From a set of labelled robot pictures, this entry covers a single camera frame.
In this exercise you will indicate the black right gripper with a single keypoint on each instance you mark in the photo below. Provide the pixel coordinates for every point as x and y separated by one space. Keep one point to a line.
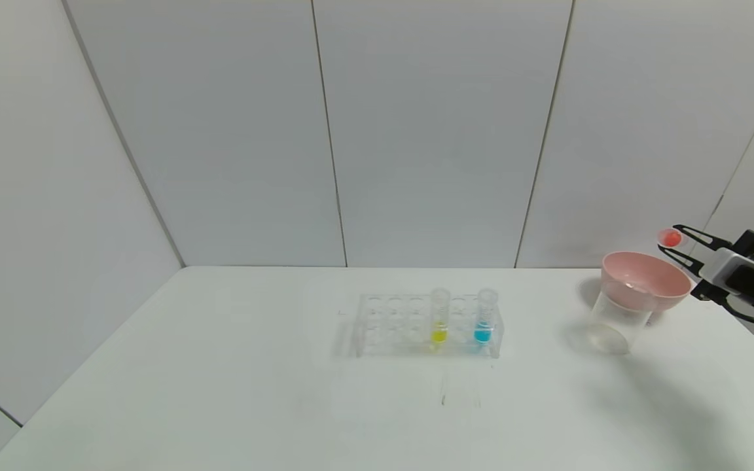
721 267

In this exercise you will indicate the test tube with red pigment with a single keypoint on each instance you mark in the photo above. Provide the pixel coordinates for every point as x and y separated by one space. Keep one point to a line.
670 238

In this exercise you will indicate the test tube with yellow pigment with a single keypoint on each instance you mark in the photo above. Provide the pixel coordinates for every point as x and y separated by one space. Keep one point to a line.
439 335

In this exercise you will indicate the clear plastic beaker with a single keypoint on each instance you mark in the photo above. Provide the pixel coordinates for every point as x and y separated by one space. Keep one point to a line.
612 327

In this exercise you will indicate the test tube with blue pigment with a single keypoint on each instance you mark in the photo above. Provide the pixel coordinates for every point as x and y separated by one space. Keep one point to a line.
482 335

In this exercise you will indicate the clear plastic test tube rack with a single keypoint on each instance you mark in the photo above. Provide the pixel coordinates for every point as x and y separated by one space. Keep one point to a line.
403 333

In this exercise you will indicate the pink bowl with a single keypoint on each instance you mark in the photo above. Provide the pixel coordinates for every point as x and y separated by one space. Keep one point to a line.
652 284

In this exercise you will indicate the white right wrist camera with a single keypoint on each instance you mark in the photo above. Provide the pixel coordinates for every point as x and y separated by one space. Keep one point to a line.
724 269

